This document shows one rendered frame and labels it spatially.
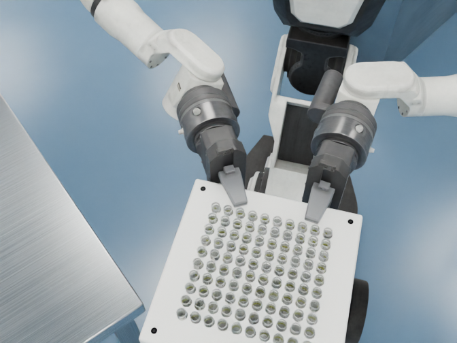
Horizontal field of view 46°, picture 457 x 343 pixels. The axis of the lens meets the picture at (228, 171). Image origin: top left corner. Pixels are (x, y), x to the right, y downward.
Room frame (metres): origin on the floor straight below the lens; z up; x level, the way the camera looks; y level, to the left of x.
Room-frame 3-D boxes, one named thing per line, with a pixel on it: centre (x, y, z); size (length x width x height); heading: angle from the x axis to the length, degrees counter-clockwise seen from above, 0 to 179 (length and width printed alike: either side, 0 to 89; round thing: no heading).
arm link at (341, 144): (0.47, -0.16, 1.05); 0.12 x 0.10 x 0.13; 157
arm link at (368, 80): (0.60, -0.25, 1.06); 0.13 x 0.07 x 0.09; 94
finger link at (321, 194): (0.39, -0.13, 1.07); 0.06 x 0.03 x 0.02; 157
